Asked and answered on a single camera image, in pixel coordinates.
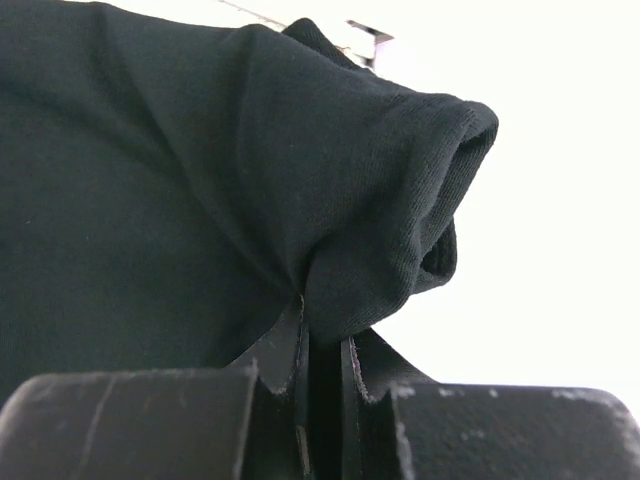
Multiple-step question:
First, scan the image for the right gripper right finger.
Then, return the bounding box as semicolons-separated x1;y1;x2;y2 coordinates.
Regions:
341;330;639;480

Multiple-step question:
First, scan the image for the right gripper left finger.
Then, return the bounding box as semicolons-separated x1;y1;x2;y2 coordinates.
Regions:
1;301;310;480

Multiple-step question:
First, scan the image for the black t shirt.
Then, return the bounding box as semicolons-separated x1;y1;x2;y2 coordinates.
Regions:
1;1;499;397

